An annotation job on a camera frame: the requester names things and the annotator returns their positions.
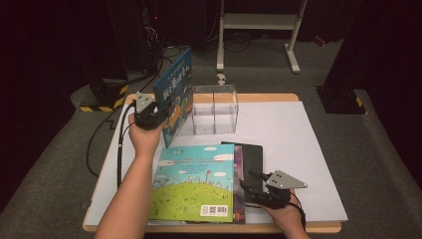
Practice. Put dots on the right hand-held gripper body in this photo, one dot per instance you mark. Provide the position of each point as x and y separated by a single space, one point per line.
282 181

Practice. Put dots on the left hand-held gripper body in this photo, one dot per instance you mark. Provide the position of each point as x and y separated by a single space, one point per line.
144 103

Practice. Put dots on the purple softcover book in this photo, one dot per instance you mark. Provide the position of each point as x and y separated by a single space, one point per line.
238 186

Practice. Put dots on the black hardcover book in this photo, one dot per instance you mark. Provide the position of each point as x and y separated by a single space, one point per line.
253 159

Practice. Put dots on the dark blue picture book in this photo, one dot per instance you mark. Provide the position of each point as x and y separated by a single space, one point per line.
175 89

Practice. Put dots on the clear acrylic book rack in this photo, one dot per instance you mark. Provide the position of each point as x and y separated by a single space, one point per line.
215 113

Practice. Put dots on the teal animal picture book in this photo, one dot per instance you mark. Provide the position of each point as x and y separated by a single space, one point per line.
189 186

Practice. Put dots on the person's right hand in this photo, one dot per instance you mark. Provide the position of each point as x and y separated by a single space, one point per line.
285 217

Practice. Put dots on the person's left hand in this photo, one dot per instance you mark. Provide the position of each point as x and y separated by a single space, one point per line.
146 141

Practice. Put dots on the black yellow striped stand base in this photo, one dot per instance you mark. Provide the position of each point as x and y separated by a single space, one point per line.
341 101
106 96

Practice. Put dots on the small white plastic object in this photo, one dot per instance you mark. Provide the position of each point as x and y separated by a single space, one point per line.
221 78

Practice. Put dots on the dark equipment rack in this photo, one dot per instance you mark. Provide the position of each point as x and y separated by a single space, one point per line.
139 33

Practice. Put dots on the wooden table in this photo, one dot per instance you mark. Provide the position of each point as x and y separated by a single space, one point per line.
265 97

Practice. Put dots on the white metal stand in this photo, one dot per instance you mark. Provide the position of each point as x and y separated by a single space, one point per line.
258 20

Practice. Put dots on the small red object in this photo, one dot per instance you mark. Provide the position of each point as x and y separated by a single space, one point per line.
320 41

